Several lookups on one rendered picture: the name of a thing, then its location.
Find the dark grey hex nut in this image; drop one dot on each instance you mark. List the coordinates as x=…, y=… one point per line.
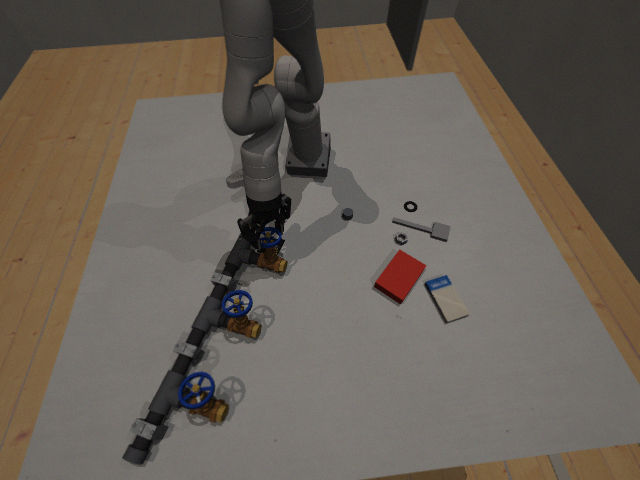
x=403, y=235

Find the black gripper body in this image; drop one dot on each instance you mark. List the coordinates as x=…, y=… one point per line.
x=258, y=208

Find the red box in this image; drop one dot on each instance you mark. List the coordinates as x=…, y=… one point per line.
x=399, y=276

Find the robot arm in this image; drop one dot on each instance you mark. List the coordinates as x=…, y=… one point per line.
x=248, y=30

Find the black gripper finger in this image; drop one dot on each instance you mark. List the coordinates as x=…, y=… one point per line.
x=248, y=231
x=282, y=216

